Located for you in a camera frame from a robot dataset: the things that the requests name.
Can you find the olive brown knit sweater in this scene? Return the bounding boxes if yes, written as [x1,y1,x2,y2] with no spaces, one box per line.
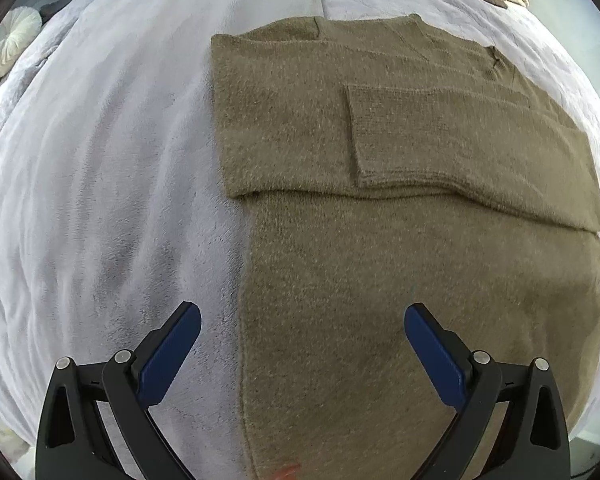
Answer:
[211,14,600,479]

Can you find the light grey plush bed blanket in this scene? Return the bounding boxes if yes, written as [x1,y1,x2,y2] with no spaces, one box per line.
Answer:
[0,0,600,479]

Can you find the round white pleated cushion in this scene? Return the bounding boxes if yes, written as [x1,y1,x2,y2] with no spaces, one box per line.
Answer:
[0,6,42,79]

